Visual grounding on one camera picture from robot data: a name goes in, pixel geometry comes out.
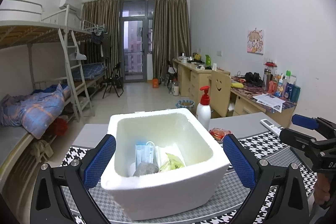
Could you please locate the white metal bunk bed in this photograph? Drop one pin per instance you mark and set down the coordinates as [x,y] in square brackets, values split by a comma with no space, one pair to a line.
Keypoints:
[65,28]

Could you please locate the orange bag on floor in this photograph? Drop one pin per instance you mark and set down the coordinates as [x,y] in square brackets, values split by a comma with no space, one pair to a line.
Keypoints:
[155,83]

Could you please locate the houndstooth table cloth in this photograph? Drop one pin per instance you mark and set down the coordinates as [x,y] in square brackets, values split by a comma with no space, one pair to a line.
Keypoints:
[197,204]

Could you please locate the right brown curtain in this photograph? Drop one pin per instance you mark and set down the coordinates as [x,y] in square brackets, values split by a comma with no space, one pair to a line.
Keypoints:
[171,33]

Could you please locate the white red pump bottle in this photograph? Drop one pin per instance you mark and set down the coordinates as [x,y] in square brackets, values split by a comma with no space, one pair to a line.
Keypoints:
[203,113]

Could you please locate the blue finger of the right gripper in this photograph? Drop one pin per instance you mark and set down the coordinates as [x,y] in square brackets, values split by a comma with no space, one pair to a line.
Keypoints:
[298,140]
[305,122]

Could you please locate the printed paper sheets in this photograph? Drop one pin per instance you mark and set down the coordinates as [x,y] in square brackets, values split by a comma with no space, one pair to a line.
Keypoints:
[270,101]

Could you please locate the brown curtain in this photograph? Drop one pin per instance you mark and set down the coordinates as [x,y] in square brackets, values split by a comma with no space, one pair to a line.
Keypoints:
[171,33]
[102,18]

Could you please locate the anime girl poster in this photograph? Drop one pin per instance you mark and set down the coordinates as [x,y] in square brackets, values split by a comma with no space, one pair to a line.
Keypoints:
[255,42]

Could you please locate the blue plaid quilt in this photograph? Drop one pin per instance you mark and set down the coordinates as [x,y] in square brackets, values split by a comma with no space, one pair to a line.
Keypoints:
[35,112]

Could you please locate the white remote control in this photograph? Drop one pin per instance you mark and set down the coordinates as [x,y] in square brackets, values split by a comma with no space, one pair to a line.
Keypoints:
[271,127]

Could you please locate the red snack packet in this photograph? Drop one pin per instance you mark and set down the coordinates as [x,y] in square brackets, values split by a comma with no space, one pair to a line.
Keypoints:
[218,133]

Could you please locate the wooden smiley chair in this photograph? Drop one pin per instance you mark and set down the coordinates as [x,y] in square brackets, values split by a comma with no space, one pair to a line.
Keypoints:
[220,92]

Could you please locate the blue face mask pack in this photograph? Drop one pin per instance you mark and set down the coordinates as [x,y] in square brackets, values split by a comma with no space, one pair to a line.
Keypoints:
[144,153]

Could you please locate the white foam box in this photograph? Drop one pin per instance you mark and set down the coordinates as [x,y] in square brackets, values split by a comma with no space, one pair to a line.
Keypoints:
[204,157]

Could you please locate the blue waste basket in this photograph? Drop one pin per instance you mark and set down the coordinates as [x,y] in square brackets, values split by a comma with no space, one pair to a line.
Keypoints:
[189,104]

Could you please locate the green tissue pack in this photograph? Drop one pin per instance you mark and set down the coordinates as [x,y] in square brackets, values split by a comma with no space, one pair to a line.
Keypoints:
[173,163]

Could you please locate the glass balcony door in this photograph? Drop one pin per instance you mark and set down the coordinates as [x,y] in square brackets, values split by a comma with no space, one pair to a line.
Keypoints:
[137,40]

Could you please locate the white air conditioner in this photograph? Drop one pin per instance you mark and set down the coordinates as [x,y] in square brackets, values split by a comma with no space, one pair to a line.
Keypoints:
[66,3]

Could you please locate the wooden desk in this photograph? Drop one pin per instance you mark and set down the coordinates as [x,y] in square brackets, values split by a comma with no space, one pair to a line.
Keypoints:
[191,79]

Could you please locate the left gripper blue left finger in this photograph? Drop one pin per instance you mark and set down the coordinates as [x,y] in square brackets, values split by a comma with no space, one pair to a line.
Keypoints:
[49,204]

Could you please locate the person's right hand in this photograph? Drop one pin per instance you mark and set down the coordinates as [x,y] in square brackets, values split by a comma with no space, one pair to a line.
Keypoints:
[321,189]

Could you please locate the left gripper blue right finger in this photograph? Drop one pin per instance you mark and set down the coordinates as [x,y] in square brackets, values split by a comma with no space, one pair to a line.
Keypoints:
[289,204]

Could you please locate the black folding chair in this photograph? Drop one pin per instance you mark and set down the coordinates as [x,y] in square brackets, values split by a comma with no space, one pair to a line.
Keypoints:
[115,81]

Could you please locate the left brown curtain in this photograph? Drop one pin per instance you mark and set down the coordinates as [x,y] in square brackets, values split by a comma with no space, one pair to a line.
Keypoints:
[102,18]

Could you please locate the white cloth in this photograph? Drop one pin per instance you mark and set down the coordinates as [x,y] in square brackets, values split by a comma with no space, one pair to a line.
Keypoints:
[160,153]

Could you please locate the white jug on floor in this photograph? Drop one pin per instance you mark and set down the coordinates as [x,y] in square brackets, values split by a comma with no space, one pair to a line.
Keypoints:
[176,90]

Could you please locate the green pitcher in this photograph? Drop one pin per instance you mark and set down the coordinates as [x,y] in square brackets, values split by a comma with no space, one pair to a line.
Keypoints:
[208,60]

